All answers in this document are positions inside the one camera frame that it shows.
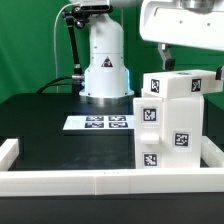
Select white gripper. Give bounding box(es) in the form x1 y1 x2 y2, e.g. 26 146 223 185
139 0 224 81

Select white cabinet top block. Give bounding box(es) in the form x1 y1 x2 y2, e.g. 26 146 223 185
142 70 223 99

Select white door panel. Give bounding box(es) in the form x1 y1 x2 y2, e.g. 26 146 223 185
133 97 163 169

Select white cabinet body box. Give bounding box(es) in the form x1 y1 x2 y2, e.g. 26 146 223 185
154 95 204 168

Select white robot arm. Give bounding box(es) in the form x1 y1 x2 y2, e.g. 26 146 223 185
69 0 224 103

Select white U-shaped frame wall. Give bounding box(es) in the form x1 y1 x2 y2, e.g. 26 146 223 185
0 139 224 197

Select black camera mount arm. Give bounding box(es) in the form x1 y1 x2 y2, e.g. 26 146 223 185
62 3 113 90

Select white marker base plate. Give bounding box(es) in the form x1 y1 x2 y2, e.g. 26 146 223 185
63 115 134 130

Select white cable on mount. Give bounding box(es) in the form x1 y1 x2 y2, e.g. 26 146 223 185
53 1 81 94

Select black cables at base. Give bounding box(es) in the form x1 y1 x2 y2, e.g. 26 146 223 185
35 74 85 95

